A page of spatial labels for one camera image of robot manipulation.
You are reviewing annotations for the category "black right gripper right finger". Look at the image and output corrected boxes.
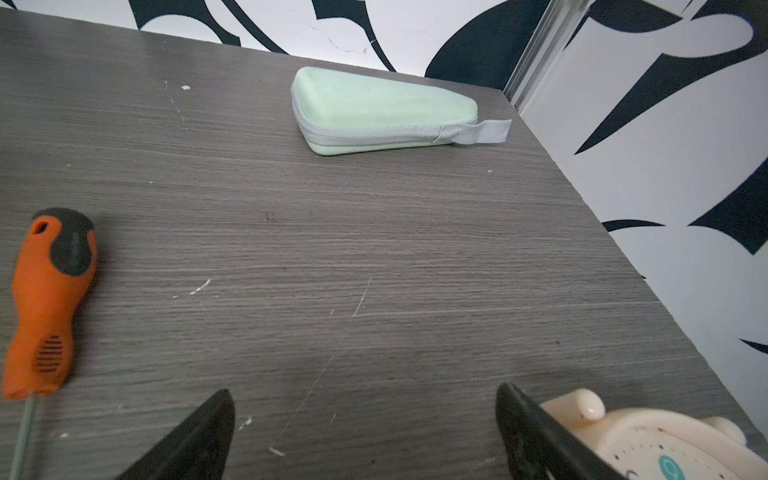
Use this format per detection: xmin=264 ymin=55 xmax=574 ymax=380
xmin=495 ymin=383 xmax=621 ymax=480

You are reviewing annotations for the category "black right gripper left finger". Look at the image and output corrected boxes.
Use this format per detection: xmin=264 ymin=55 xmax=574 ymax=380
xmin=118 ymin=389 xmax=235 ymax=479

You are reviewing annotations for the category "orange black handled screwdriver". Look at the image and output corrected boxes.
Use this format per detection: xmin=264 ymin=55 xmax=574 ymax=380
xmin=1 ymin=207 xmax=97 ymax=479

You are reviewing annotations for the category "cream alarm clock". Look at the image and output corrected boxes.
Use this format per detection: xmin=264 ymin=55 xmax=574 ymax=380
xmin=540 ymin=389 xmax=767 ymax=479

